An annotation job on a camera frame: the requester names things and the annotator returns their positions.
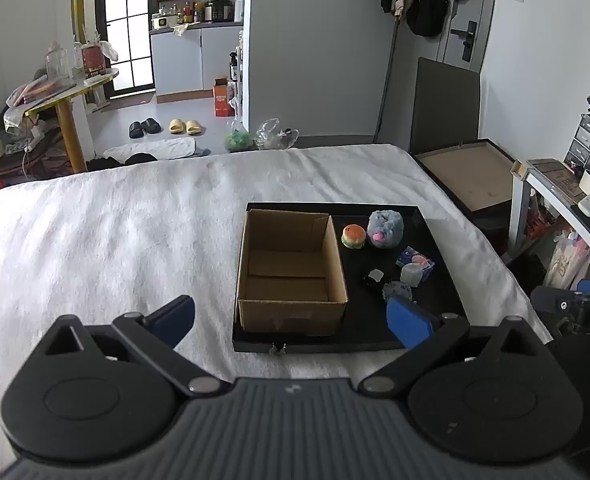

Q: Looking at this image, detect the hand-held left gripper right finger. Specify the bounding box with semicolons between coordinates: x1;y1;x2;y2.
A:
357;295;551;396

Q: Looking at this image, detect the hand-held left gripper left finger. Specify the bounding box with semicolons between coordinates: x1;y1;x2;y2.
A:
42;295;233;401

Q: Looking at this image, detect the black tray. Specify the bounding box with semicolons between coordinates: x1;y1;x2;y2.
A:
231;202;468;356

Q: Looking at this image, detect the blue tissue packet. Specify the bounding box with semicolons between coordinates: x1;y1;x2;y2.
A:
396;246;436;282

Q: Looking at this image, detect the blue-grey fluffy plush toy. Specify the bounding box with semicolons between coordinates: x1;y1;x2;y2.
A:
366;210;407;248

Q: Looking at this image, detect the brown cardboard box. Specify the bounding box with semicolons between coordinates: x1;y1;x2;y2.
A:
235;209;349;337

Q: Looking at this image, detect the white bag under desk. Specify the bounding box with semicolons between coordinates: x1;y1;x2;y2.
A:
548;232;590;291

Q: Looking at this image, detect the white blanket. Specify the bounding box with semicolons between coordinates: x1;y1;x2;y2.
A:
0;143;556;471

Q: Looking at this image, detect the white desk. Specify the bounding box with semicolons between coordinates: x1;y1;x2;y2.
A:
509;159;590;281

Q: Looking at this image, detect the burger plush toy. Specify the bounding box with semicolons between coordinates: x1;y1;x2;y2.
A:
341;224;367;251

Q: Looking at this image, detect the flat cardboard tray on floor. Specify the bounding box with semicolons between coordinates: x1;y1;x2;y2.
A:
412;138;518;216

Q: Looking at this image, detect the dark clothes heap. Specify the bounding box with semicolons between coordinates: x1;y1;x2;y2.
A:
86;152;158;173

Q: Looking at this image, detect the white floor towel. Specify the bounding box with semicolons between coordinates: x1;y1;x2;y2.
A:
103;138;197;161

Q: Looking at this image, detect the plastic bag with green contents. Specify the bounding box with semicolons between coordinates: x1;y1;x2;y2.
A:
225;120;254;153

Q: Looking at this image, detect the clear plastic bag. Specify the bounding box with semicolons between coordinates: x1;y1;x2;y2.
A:
255;118;300;150

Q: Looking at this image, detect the dark leaning board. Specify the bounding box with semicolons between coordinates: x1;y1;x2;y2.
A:
409;56;482;156

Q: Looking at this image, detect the yellow round table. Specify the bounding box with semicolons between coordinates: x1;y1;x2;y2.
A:
22;67;120;173

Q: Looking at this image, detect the brown door mat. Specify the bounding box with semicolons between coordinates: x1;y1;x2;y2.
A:
100;91;157;112

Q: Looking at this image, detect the red carton box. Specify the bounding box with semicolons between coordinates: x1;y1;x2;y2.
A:
212;78;236;117

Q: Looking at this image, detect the clutter pile with bags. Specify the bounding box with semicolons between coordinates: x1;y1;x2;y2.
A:
0;105;66;176

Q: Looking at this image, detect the grey broom pole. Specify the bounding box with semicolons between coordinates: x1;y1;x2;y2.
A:
373;20;403;143

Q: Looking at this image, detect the white kitchen cabinet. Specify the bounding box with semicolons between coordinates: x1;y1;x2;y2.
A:
150;22;246;98

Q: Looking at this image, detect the red canister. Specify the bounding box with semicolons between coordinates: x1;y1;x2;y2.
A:
81;42;108;78

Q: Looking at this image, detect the black door lock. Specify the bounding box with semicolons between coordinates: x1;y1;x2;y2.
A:
450;20;478;63

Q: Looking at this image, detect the glass jar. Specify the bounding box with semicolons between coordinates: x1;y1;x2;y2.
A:
45;41;73;86

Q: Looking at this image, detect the black framed glass door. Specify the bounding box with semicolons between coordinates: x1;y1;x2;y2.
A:
97;0;154;97

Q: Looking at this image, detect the grey door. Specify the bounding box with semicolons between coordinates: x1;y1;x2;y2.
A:
437;0;501;76

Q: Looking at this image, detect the black rice cooker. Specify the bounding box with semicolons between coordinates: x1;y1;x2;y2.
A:
204;0;233;23

